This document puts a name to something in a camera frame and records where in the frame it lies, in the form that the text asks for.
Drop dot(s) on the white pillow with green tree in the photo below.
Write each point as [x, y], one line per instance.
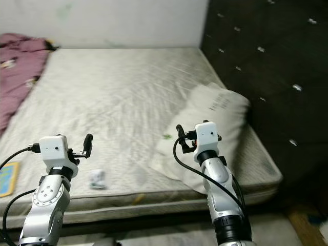
[218, 108]

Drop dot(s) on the colourful children's book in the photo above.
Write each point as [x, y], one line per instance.
[8, 179]

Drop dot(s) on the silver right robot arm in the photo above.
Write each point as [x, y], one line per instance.
[223, 195]

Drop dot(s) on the white quilted mattress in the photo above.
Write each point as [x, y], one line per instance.
[113, 102]

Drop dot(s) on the black tufted headboard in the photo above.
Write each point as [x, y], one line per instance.
[271, 51]

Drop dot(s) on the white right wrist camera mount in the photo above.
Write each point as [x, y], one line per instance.
[207, 135]

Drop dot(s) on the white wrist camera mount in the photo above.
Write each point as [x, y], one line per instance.
[207, 135]
[52, 149]

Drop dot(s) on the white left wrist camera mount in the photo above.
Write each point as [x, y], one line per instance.
[52, 149]

